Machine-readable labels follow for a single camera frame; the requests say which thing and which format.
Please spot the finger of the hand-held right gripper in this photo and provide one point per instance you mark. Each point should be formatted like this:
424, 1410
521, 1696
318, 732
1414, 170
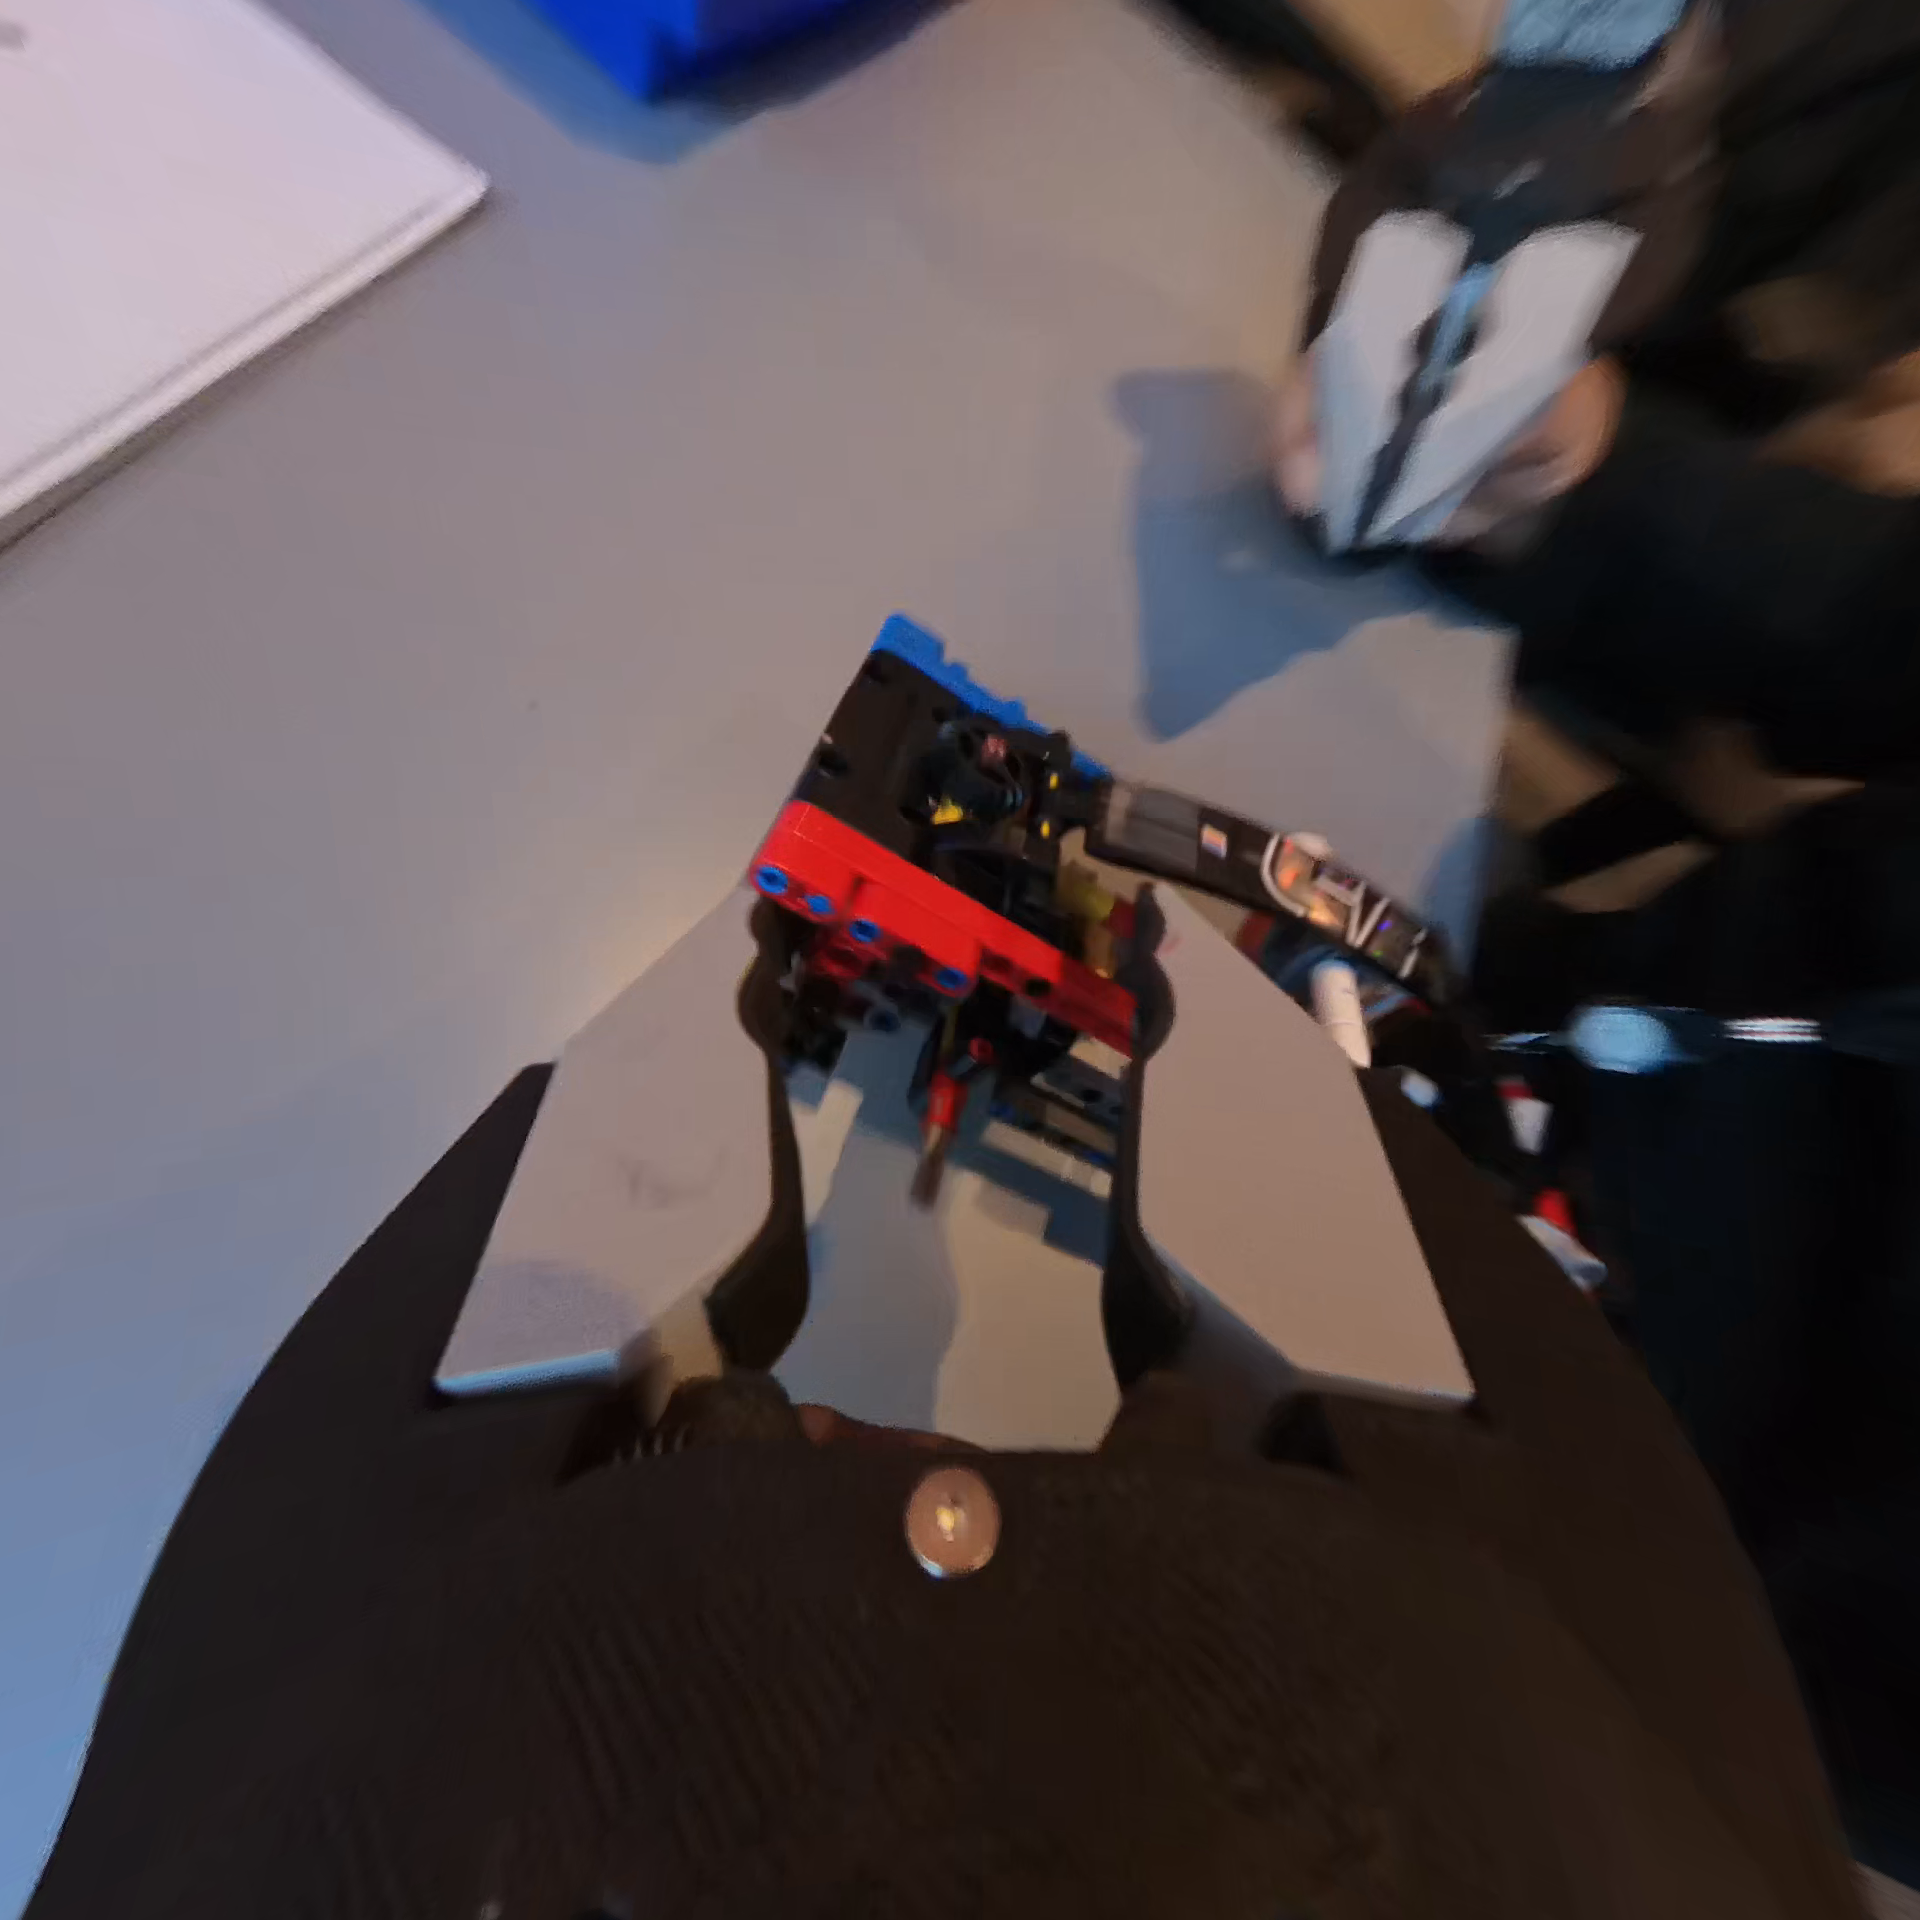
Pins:
1515, 388
1371, 375

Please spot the toy brick car model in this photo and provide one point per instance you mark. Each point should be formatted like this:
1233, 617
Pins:
931, 900

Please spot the grey desk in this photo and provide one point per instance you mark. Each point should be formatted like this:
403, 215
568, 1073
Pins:
600, 450

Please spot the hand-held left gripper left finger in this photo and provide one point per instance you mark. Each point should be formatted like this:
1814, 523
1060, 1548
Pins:
628, 1185

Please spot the blue storage bin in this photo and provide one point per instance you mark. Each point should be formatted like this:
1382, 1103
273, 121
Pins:
674, 30

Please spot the person's right forearm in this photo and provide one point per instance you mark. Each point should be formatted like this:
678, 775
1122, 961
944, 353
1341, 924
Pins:
1724, 600

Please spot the instruction booklet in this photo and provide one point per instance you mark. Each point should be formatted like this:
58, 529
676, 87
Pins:
181, 224

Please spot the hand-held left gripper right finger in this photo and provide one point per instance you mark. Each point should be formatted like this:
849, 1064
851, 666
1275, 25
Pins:
1275, 1201

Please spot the person's right hand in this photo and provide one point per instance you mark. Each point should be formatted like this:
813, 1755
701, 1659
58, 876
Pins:
1558, 450

